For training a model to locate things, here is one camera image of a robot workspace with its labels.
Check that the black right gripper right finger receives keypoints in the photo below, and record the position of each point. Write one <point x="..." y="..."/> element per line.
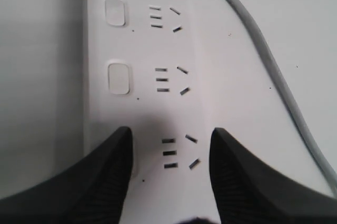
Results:
<point x="247" y="190"/>

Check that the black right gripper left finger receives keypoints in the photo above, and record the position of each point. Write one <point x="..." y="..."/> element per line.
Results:
<point x="91" y="191"/>

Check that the white five-socket power strip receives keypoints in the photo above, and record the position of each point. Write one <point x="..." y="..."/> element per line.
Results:
<point x="143" y="73"/>

